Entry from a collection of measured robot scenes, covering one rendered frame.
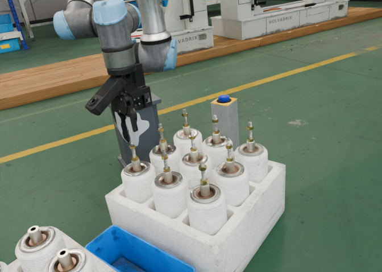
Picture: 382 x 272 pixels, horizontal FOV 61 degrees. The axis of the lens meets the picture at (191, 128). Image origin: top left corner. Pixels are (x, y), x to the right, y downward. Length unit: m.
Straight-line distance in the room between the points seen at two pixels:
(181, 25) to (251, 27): 0.71
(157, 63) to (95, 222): 0.60
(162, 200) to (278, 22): 2.96
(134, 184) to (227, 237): 0.29
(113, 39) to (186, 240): 0.50
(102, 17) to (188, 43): 2.26
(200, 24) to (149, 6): 1.96
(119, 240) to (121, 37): 0.56
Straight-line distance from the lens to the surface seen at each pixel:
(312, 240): 1.06
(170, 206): 0.86
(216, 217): 0.80
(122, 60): 0.80
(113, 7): 0.78
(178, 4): 3.13
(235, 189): 0.86
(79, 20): 0.92
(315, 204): 1.19
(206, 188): 0.78
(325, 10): 4.09
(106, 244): 0.99
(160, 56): 1.21
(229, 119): 1.15
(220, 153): 0.99
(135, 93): 0.83
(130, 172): 0.93
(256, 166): 0.95
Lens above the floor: 0.74
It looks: 26 degrees down
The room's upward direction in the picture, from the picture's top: 7 degrees counter-clockwise
